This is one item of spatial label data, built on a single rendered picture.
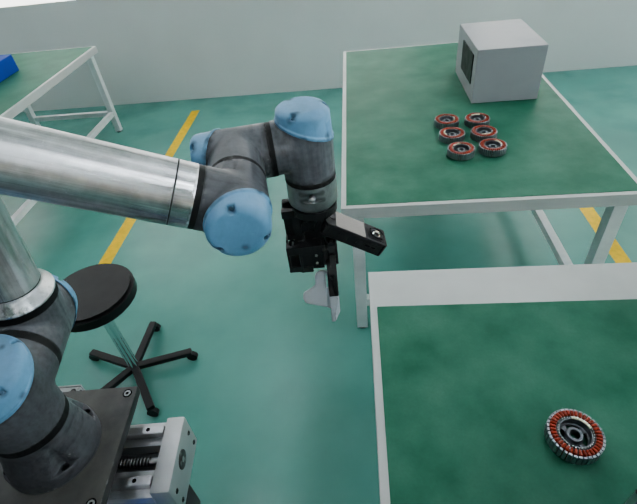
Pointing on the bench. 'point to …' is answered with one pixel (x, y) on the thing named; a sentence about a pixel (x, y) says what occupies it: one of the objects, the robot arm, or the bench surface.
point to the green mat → (515, 399)
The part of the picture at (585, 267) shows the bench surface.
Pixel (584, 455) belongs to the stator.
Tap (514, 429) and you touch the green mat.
